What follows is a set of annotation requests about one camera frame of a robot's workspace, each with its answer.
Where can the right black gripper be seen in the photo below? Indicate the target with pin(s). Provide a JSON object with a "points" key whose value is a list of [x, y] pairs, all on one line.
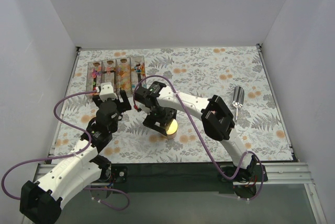
{"points": [[156, 123]]}

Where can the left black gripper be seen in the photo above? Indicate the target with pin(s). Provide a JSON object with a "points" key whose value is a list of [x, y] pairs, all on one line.
{"points": [[118, 104]]}

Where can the clear compartment candy box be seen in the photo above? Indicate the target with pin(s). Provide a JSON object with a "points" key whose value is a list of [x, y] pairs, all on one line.
{"points": [[123, 73]]}

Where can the round wooden jar lid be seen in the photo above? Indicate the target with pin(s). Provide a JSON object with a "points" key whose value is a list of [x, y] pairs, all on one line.
{"points": [[172, 126]]}

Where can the silver metal scoop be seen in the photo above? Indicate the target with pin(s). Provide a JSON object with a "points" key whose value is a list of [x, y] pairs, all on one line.
{"points": [[238, 99]]}

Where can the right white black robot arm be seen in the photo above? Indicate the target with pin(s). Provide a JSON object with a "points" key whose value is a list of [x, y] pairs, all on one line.
{"points": [[161, 103]]}

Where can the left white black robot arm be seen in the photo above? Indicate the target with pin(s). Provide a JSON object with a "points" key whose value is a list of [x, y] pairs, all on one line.
{"points": [[42, 201]]}

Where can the floral patterned table mat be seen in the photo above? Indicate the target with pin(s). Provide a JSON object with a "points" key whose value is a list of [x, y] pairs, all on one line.
{"points": [[203, 72]]}

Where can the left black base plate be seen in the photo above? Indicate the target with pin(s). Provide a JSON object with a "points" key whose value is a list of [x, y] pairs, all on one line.
{"points": [[112, 173]]}

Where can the aluminium frame rail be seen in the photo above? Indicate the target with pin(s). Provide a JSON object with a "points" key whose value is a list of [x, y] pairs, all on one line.
{"points": [[202, 177]]}

